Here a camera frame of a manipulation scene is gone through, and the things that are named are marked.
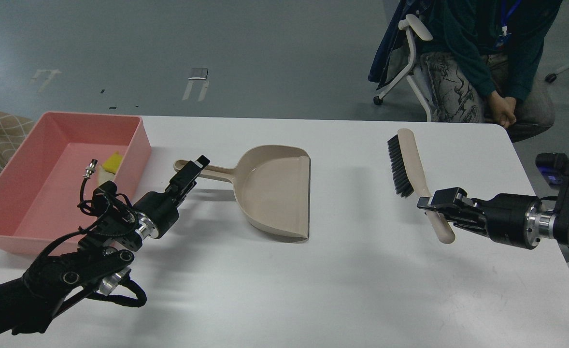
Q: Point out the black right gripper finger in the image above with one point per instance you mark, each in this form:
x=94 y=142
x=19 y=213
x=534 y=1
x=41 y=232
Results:
x=454 y=202
x=474 y=224

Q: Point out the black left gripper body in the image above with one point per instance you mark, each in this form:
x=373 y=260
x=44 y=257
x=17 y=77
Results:
x=161 y=208

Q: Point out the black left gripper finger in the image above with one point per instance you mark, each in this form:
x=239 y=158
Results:
x=183 y=181
x=202 y=162

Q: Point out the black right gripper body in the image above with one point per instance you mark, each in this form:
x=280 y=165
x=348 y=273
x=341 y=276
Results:
x=507 y=219

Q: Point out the beige hand brush black bristles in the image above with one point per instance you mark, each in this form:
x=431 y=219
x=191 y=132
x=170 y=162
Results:
x=409 y=176

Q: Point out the yellow sponge piece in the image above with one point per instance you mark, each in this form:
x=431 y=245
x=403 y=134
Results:
x=113 y=163

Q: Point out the beige plastic dustpan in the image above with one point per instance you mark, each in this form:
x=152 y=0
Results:
x=271 y=185

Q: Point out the toast bread slice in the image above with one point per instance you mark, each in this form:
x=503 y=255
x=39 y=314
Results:
x=102 y=175

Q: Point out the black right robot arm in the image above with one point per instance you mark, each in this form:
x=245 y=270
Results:
x=552 y=220

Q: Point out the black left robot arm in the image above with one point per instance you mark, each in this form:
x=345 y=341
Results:
x=94 y=262

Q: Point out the pink plastic bin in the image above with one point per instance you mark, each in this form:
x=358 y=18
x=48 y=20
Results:
x=40 y=186

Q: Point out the grey floor socket plate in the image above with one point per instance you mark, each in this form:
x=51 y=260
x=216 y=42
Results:
x=198 y=74

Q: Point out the seated person in teal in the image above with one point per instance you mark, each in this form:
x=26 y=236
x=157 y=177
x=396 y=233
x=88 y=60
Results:
x=482 y=63

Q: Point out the white chair base leg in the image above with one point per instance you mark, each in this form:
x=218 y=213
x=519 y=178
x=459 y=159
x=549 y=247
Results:
x=552 y=76

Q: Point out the white office chair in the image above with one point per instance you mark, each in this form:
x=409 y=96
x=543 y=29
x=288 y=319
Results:
x=397 y=60

